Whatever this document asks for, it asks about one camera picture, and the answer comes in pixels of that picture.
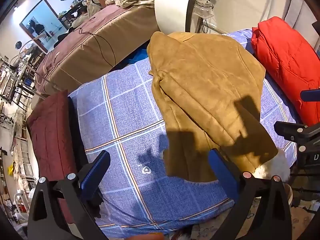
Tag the brown mattress bed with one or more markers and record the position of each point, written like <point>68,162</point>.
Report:
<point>100,37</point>

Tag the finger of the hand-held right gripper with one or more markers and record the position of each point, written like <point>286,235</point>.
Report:
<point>292,130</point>
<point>311,95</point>

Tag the white round device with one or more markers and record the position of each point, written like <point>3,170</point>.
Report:
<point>172,7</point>

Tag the red puffer jacket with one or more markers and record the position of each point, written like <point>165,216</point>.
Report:
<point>285,57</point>

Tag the blue plaid bed sheet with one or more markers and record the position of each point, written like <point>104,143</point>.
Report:
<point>125,105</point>

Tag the metal shelving rack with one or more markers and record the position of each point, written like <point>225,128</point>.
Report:
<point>15,80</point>

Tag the patterned floor rug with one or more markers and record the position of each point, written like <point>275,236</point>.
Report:
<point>300,222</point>

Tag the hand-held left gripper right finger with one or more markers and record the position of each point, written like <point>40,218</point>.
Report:
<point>223,175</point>

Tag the wall mirror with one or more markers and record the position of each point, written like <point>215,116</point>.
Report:
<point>41,22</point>

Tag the maroon striped pillow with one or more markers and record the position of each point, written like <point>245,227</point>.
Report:
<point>51,135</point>

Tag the tan suede fleece-lined jacket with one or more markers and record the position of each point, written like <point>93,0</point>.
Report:
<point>205,80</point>

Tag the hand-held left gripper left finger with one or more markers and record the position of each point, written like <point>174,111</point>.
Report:
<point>93,175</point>

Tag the blue plastic crate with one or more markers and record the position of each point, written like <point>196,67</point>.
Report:
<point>137,56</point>

